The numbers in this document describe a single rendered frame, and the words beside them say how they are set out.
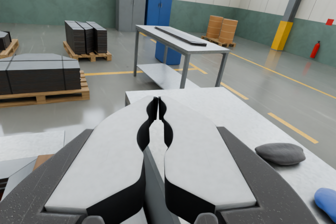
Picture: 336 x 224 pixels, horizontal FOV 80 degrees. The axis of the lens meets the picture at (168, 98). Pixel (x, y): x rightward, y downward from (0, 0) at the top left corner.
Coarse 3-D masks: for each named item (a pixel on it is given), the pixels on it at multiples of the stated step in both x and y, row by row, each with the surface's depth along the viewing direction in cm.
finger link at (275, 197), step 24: (240, 144) 8; (240, 168) 7; (264, 168) 7; (264, 192) 6; (288, 192) 6; (216, 216) 6; (240, 216) 6; (264, 216) 6; (288, 216) 6; (312, 216) 6
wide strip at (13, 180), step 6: (30, 162) 78; (24, 168) 76; (30, 168) 76; (12, 174) 73; (18, 174) 73; (24, 174) 73; (12, 180) 71; (18, 180) 71; (6, 186) 68; (12, 186) 69; (6, 192) 66
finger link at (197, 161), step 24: (168, 96) 12; (168, 120) 10; (192, 120) 10; (168, 144) 10; (192, 144) 8; (216, 144) 8; (168, 168) 7; (192, 168) 7; (216, 168) 7; (168, 192) 7; (192, 192) 6; (216, 192) 6; (240, 192) 6; (192, 216) 7
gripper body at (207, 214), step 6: (90, 216) 6; (96, 216) 6; (198, 216) 6; (204, 216) 6; (210, 216) 6; (84, 222) 5; (90, 222) 5; (96, 222) 5; (102, 222) 5; (198, 222) 5; (204, 222) 5; (210, 222) 5; (216, 222) 5
